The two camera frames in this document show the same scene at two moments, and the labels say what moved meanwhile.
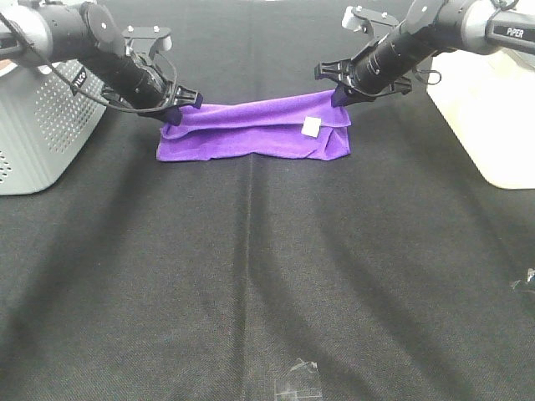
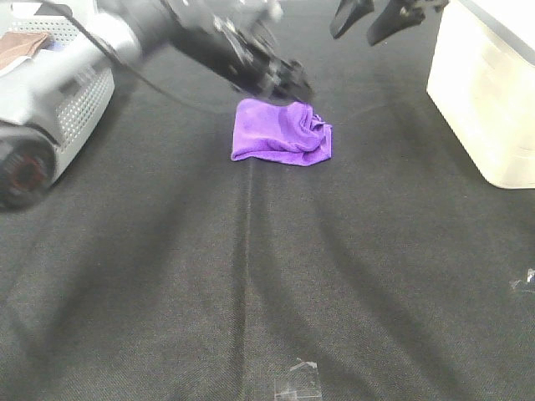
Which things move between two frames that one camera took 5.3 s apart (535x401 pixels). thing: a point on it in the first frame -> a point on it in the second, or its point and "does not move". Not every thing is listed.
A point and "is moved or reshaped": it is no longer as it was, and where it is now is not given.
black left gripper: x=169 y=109 -> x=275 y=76
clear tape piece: x=300 y=383 does not move
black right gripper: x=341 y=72 -> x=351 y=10
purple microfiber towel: x=311 y=125 is moved or reshaped
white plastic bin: x=489 y=98 does not move
